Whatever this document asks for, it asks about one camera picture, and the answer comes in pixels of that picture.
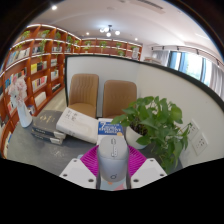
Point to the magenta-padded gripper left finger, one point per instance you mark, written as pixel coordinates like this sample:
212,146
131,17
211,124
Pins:
78,171

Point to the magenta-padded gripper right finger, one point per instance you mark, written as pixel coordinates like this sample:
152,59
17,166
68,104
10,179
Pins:
148,171

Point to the light grey computer mouse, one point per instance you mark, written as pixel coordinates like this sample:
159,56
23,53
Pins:
113,160

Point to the thick white book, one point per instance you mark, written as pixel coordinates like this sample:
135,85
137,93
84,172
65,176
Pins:
78,126

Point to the thick dark hardcover book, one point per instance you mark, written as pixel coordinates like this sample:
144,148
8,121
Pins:
45,137
46,121

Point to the green plant in white pot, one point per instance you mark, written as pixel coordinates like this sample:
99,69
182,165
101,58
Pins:
156,120

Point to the blue-covered white book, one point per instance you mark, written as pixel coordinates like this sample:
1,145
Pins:
110,128

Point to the white vase with pink flowers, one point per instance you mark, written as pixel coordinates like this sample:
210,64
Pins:
24,115

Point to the tan upholstered chair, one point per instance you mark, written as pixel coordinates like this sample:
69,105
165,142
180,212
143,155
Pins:
119,98
84,90

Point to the white partition with black edge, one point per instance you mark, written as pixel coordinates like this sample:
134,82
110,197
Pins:
160,83

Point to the orange wooden bookshelf unit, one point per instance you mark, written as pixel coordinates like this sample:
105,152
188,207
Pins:
40,73

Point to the window with curtains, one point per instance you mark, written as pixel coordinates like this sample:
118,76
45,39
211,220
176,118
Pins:
193,65

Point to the ceiling lights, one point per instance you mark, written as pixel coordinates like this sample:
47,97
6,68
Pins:
108,34

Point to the white wall socket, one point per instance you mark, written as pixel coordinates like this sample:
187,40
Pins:
194,130
201,144

